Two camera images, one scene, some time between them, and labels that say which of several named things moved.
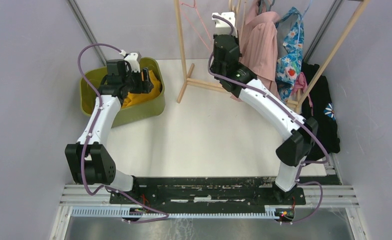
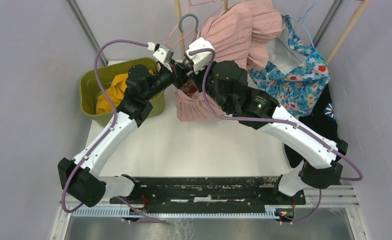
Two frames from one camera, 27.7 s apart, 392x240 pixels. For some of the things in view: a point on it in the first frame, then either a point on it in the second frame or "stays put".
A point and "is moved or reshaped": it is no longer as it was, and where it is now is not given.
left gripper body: x=137 y=86 to x=164 y=77
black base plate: x=207 y=191 stays put
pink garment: x=258 y=43 is moved or reshaped
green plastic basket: x=90 y=82 stays put
